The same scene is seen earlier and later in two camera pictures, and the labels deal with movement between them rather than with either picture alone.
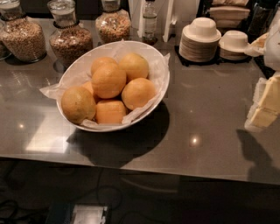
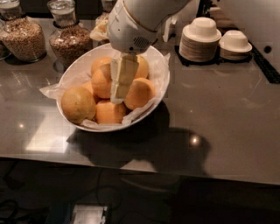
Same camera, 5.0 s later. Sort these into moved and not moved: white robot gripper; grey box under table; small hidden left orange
Moved: white robot gripper
Not moved: grey box under table; small hidden left orange
